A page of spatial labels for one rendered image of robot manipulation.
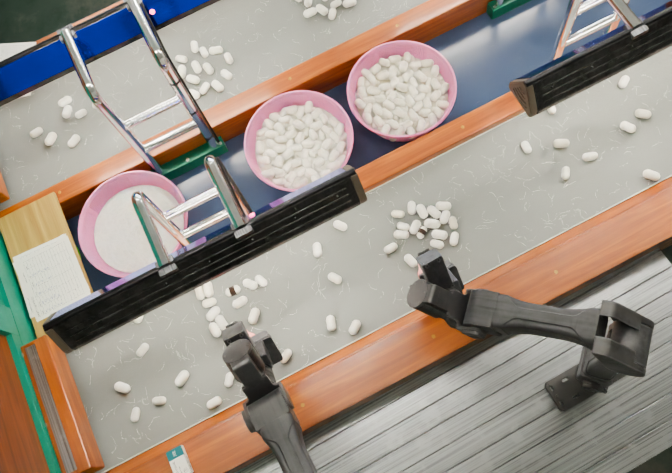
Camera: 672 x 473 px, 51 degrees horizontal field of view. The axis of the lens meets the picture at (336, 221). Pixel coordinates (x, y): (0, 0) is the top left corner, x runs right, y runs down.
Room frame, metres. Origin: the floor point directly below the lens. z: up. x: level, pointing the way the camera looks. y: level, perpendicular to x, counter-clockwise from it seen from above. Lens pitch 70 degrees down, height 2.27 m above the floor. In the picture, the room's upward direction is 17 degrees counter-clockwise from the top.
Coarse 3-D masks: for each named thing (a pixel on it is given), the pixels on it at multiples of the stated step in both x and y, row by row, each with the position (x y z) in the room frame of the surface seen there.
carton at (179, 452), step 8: (176, 448) 0.16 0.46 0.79; (184, 448) 0.16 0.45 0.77; (168, 456) 0.15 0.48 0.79; (176, 456) 0.14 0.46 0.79; (184, 456) 0.14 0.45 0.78; (176, 464) 0.13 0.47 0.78; (184, 464) 0.12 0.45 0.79; (176, 472) 0.11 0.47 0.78; (184, 472) 0.11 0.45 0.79; (192, 472) 0.11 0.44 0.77
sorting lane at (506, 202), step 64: (640, 64) 0.70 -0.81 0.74; (512, 128) 0.64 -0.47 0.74; (576, 128) 0.59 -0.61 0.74; (640, 128) 0.54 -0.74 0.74; (384, 192) 0.58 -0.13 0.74; (448, 192) 0.54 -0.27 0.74; (512, 192) 0.49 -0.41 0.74; (576, 192) 0.44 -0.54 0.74; (640, 192) 0.40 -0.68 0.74; (384, 256) 0.43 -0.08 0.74; (448, 256) 0.39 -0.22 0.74; (512, 256) 0.35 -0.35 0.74; (192, 320) 0.43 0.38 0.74; (320, 320) 0.34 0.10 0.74; (384, 320) 0.29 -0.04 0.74; (128, 384) 0.33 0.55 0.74; (192, 384) 0.29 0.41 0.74; (128, 448) 0.20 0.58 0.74
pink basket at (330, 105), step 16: (288, 96) 0.89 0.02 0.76; (304, 96) 0.89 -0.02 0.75; (320, 96) 0.86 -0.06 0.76; (256, 112) 0.87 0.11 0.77; (272, 112) 0.88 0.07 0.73; (336, 112) 0.82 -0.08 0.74; (256, 128) 0.85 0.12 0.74; (352, 128) 0.75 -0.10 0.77; (352, 144) 0.71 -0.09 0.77; (256, 160) 0.77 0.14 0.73
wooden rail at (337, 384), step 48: (576, 240) 0.33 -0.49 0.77; (624, 240) 0.30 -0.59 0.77; (480, 288) 0.29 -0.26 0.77; (528, 288) 0.26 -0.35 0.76; (576, 288) 0.24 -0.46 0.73; (384, 336) 0.26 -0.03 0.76; (432, 336) 0.23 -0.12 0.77; (288, 384) 0.22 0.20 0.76; (336, 384) 0.19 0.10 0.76; (384, 384) 0.16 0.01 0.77; (192, 432) 0.19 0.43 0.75; (240, 432) 0.15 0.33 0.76
